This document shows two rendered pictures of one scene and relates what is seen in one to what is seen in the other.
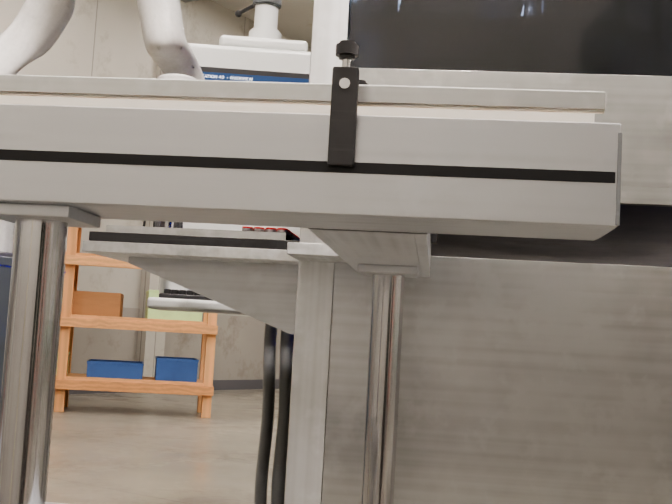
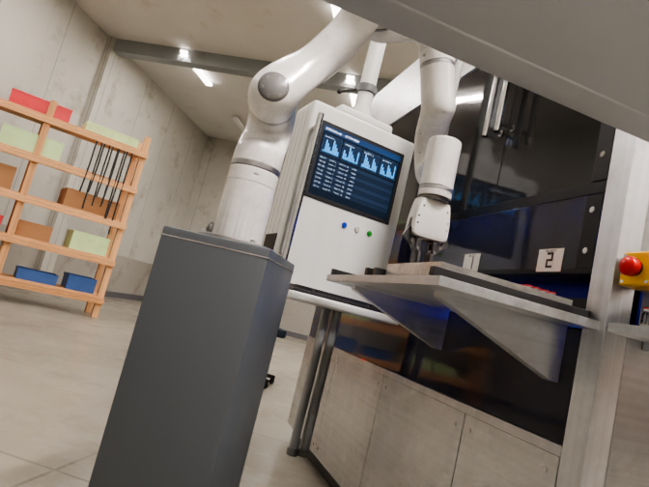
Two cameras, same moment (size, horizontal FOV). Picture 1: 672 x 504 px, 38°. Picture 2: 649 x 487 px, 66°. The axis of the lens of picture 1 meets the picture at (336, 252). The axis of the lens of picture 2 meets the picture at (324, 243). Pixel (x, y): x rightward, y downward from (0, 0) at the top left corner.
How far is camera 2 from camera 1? 1.42 m
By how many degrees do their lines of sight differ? 22
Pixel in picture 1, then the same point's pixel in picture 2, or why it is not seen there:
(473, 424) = not seen: outside the picture
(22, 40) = (321, 65)
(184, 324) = (94, 256)
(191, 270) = (488, 313)
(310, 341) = (605, 400)
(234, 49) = (351, 117)
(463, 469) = not seen: outside the picture
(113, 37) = (69, 61)
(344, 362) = (624, 420)
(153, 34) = (442, 100)
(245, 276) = (526, 327)
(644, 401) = not seen: outside the picture
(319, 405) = (604, 455)
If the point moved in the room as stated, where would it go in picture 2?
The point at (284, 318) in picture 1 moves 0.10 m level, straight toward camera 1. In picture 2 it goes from (549, 367) to (589, 377)
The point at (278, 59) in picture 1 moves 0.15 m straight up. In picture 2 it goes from (376, 133) to (383, 100)
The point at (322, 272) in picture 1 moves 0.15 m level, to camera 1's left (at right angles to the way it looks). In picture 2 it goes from (618, 344) to (570, 329)
